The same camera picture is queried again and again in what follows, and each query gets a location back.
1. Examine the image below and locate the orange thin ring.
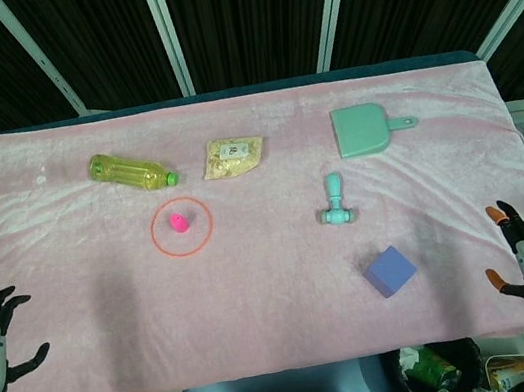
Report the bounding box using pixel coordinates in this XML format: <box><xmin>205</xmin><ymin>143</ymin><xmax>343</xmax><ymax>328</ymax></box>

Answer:
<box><xmin>145</xmin><ymin>192</ymin><xmax>220</xmax><ymax>263</ymax></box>

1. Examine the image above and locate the pink small toy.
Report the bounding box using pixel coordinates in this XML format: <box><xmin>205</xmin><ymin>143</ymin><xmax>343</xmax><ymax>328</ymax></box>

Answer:
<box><xmin>167</xmin><ymin>210</ymin><xmax>192</xmax><ymax>237</ymax></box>

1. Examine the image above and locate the purple foam cube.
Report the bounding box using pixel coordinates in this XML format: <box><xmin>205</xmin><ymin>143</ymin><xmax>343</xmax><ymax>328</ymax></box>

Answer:
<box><xmin>357</xmin><ymin>240</ymin><xmax>423</xmax><ymax>302</ymax></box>

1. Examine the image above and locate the teal toy hammer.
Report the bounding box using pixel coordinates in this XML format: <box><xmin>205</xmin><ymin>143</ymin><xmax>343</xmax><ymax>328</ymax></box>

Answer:
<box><xmin>311</xmin><ymin>169</ymin><xmax>360</xmax><ymax>229</ymax></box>

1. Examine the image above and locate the teal plastic dustpan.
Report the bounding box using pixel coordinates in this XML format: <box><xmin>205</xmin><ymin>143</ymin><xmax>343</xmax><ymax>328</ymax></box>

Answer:
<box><xmin>328</xmin><ymin>94</ymin><xmax>424</xmax><ymax>162</ymax></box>

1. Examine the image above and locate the yellow-green plastic bottle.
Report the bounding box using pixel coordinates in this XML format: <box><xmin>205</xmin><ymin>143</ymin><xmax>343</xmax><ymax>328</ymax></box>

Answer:
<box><xmin>84</xmin><ymin>140</ymin><xmax>182</xmax><ymax>204</ymax></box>

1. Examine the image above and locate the pink plush table cloth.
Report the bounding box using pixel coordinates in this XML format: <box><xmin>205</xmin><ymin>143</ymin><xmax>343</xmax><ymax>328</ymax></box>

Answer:
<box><xmin>0</xmin><ymin>38</ymin><xmax>524</xmax><ymax>392</ymax></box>

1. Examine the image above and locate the clear snack bag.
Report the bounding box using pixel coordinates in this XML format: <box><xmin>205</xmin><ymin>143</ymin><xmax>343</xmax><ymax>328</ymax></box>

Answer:
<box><xmin>196</xmin><ymin>130</ymin><xmax>272</xmax><ymax>184</ymax></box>

